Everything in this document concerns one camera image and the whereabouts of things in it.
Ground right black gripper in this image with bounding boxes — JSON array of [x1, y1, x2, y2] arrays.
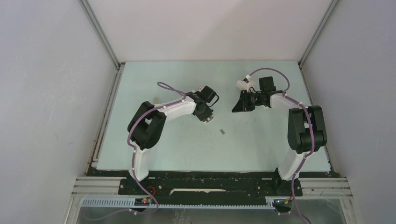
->
[[232, 89, 265, 112]]

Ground white stapler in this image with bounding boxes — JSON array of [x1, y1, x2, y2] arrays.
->
[[236, 80, 248, 91]]

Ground white staple box barcode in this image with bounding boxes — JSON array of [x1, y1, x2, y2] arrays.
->
[[203, 116, 213, 124]]

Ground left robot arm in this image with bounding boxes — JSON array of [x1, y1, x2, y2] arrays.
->
[[127, 82, 219, 194]]

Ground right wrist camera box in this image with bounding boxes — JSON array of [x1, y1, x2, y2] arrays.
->
[[241, 75, 256, 92]]

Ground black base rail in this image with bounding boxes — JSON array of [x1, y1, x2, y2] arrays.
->
[[118, 171, 303, 206]]

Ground white cable duct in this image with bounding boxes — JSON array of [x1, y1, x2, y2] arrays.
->
[[80, 197, 276, 210]]

